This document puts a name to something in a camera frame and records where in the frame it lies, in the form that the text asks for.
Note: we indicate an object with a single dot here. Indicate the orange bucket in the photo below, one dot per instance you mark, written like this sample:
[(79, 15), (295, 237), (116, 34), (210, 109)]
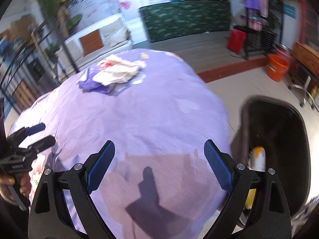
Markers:
[(276, 67)]

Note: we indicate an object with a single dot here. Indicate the wooden top stool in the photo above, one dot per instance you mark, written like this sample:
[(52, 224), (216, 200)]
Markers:
[(306, 60)]

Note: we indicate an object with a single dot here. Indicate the white wicker sofa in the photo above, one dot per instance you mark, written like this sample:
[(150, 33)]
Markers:
[(103, 38)]

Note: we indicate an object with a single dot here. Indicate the pink basin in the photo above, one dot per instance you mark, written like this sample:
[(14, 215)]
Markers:
[(284, 53)]

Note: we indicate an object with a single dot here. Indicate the purple tablecloth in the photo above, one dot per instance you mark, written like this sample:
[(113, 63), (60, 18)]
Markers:
[(159, 184)]

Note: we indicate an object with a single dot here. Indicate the black metal rack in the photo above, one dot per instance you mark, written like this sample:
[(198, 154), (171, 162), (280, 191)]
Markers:
[(262, 33)]

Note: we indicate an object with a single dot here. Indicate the pink hanging towel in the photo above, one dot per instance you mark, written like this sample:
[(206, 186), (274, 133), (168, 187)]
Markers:
[(264, 4)]

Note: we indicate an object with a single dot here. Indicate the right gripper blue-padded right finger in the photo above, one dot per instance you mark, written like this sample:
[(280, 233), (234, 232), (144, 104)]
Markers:
[(269, 216)]

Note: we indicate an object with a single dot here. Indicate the purple tissue pack wrapper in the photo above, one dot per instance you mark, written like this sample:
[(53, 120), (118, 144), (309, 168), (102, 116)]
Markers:
[(87, 84)]

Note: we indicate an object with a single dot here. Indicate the red wooden ladder shelf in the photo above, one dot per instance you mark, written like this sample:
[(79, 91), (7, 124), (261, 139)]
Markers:
[(309, 25)]

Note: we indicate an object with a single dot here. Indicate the black trash bin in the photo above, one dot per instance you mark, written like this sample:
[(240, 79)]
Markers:
[(279, 128)]

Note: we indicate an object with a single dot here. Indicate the red box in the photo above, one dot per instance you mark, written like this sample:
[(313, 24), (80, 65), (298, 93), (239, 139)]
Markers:
[(236, 41)]

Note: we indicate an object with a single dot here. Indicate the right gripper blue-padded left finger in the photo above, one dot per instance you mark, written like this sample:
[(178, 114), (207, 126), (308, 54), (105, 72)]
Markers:
[(49, 215)]

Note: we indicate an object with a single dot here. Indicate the orange brown cushion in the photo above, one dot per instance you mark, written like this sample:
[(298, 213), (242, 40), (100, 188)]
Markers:
[(91, 42)]

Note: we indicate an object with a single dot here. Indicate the green patterned counter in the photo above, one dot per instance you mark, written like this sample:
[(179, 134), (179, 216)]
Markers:
[(169, 20)]

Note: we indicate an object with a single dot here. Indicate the white red plastic bag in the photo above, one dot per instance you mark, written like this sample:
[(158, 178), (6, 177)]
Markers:
[(114, 70)]

